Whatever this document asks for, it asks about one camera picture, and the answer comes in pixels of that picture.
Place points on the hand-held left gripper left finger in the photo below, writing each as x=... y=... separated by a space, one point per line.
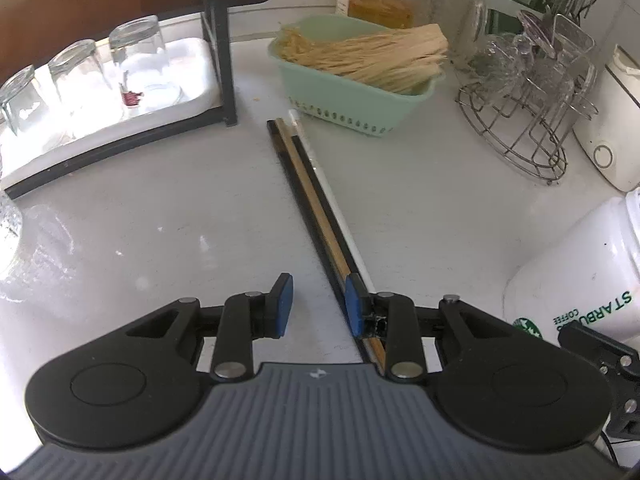
x=284 y=305

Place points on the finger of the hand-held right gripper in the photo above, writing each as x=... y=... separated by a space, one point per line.
x=605 y=352

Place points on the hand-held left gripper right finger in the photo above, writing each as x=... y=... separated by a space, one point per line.
x=354 y=305

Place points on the white mug with green print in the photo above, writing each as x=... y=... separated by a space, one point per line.
x=575 y=270

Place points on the black chopstick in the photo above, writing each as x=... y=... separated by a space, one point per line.
x=301 y=160
x=284 y=160

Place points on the wooden chopstick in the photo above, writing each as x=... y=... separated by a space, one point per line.
x=292 y=160

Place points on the white chopstick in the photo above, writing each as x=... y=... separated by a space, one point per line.
x=310 y=160

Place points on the green plastic basket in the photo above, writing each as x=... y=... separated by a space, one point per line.
x=350 y=105

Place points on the white electric cooker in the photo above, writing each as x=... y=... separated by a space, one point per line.
x=610 y=150

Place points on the bundle of bamboo skewers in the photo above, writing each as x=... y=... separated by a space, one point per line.
x=375 y=55

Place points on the black metal rack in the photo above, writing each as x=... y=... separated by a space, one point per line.
x=220 y=60

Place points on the white tray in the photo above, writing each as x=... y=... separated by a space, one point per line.
x=195 y=60

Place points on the clear glass cup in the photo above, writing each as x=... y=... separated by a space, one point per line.
x=500 y=62

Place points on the clear drinking glass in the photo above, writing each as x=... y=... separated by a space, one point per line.
x=140 y=55
x=22 y=100
x=80 y=80

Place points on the large clear glass mug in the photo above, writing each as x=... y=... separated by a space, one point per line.
x=460 y=20

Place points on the clear glass goblet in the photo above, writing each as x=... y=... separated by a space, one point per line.
x=536 y=35

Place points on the brown cutting board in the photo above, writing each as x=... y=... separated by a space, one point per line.
x=125 y=0

